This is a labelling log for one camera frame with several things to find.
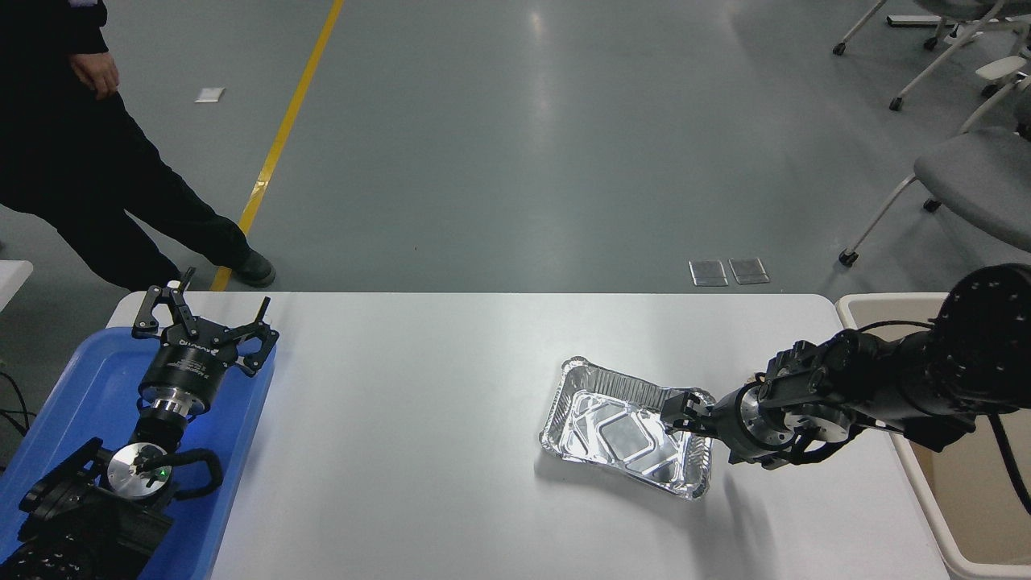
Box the person's hand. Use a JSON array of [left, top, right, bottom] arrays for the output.
[[68, 53, 121, 102]]

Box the person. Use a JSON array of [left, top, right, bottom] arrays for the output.
[[0, 0, 276, 292]]

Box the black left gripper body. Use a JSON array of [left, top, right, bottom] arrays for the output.
[[139, 318, 242, 402]]

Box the thin black cable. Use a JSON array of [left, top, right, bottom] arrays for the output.
[[0, 371, 37, 441]]

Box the small white side table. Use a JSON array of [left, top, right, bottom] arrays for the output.
[[0, 260, 35, 312]]

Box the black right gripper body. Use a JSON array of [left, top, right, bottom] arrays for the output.
[[710, 386, 759, 466]]

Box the white frame office chair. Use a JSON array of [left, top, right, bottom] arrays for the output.
[[832, 0, 1031, 112]]

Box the blue plastic tray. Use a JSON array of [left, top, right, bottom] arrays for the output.
[[0, 326, 277, 580]]

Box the grey seat office chair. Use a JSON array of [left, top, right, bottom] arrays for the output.
[[838, 55, 1031, 267]]

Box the silver foil tray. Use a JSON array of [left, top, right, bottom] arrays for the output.
[[538, 357, 716, 502]]

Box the large pale bin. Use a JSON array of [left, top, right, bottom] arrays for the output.
[[835, 292, 1031, 580]]

